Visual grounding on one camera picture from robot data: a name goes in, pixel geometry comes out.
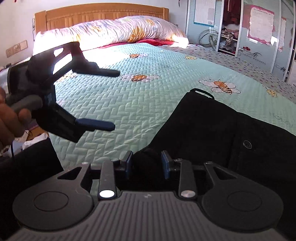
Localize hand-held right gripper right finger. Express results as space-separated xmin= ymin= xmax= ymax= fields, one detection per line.
xmin=161 ymin=150 xmax=234 ymax=199

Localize mint quilted bee mat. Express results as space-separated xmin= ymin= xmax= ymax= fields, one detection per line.
xmin=49 ymin=42 xmax=296 ymax=173

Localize red hanging clothes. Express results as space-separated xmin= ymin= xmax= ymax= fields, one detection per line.
xmin=223 ymin=0 xmax=242 ymax=25

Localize floral duvet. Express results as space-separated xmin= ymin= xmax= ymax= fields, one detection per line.
xmin=33 ymin=15 xmax=189 ymax=55

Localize wooden headboard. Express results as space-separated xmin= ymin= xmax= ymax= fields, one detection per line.
xmin=34 ymin=3 xmax=170 ymax=36

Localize mint sliding door wardrobe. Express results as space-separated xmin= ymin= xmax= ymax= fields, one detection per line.
xmin=186 ymin=0 xmax=296 ymax=83

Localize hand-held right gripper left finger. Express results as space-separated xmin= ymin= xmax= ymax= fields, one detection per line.
xmin=57 ymin=151 xmax=133 ymax=201

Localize red blanket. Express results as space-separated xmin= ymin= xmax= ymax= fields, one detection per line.
xmin=97 ymin=38 xmax=175 ymax=50

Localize white cloth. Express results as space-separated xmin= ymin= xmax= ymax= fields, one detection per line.
xmin=22 ymin=133 xmax=50 ymax=150

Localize black fleece garment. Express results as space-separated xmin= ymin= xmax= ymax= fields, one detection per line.
xmin=132 ymin=88 xmax=296 ymax=234

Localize pink-framed poster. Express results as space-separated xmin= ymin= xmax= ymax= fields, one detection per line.
xmin=247 ymin=5 xmax=275 ymax=46

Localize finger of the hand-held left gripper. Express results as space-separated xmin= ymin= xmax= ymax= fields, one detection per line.
xmin=32 ymin=103 xmax=115 ymax=143
xmin=53 ymin=42 xmax=121 ymax=81

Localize person's left hand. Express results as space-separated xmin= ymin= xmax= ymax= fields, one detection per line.
xmin=0 ymin=88 xmax=32 ymax=151

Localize white blue-framed poster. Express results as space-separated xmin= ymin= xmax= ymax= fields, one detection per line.
xmin=194 ymin=0 xmax=217 ymax=28

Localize patterned clothes pile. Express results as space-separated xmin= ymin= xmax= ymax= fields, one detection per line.
xmin=218 ymin=27 xmax=240 ymax=55

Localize person's dark clothing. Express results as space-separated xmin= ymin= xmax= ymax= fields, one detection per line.
xmin=0 ymin=137 xmax=64 ymax=233

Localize wall socket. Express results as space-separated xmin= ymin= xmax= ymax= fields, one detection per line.
xmin=6 ymin=45 xmax=20 ymax=58

